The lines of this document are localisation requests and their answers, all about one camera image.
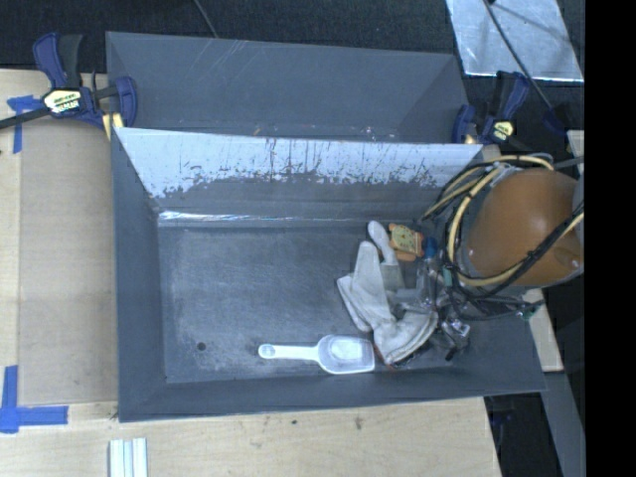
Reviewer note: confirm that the white work glove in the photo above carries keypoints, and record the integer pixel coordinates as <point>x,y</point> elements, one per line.
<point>372,296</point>

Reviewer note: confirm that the brown cardboard board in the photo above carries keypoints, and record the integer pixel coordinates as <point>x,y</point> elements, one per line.
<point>64,266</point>

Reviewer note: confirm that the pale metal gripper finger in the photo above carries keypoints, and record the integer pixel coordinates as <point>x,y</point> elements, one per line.
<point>408,295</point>
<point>413,310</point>

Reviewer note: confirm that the grey metal bin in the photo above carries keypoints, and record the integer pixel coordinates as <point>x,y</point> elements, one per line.
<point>258,286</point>

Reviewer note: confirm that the white plastic scoop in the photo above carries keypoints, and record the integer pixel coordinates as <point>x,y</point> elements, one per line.
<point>343,353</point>

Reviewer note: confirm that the small blue round thing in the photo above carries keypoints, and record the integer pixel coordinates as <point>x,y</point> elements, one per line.
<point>430,247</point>

